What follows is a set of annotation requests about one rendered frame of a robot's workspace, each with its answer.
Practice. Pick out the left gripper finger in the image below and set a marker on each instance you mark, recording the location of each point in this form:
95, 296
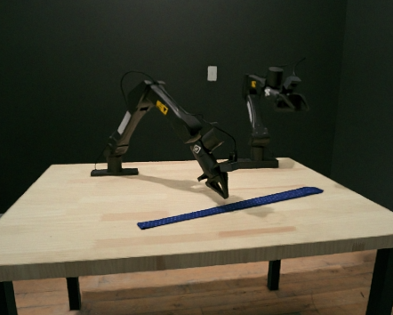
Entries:
280, 102
301, 100

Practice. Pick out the dark blue necktie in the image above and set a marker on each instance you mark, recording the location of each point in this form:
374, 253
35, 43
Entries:
240, 205

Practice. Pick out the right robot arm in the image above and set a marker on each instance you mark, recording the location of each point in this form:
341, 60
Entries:
187, 127

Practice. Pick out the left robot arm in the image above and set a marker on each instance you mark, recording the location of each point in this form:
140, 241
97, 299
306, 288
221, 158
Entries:
252, 90

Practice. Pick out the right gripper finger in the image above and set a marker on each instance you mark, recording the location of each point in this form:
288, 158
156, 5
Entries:
219, 179
226, 180

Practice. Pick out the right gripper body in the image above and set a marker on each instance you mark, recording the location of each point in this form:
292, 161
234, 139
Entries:
210, 166

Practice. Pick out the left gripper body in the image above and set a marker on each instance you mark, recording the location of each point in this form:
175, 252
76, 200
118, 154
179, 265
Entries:
289, 94

